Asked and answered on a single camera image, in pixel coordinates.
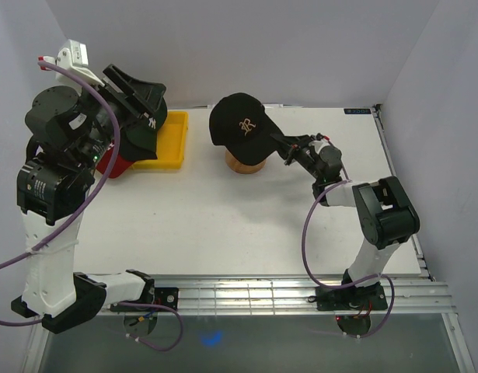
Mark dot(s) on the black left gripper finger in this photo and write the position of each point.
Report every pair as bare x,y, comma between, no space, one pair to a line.
119,78
146,97

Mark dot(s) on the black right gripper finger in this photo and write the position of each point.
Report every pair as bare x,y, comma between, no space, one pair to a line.
283,139
283,151

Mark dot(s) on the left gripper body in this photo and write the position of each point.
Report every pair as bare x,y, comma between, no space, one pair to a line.
111,113

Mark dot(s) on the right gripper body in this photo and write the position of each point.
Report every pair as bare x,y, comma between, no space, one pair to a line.
304,154

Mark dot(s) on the dark green NY cap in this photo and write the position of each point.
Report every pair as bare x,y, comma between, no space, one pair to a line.
141,137

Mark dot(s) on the black cap gold logo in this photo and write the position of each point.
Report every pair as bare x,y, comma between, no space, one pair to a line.
240,123

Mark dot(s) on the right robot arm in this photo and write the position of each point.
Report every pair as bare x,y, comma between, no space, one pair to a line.
386,215

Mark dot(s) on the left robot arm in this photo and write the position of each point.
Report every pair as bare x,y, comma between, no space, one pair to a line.
72,129

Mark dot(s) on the yellow plastic tray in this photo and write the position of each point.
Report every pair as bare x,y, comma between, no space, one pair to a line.
170,145

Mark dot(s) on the wooden hat stand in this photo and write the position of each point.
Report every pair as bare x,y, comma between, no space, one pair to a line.
236,166

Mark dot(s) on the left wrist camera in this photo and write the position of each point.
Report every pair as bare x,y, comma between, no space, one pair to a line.
73,57

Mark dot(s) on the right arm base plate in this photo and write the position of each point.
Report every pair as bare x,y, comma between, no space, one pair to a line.
350,299

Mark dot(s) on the aluminium rail frame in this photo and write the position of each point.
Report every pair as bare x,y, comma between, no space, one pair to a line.
231,244

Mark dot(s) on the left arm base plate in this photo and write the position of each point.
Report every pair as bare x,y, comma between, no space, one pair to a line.
167,297

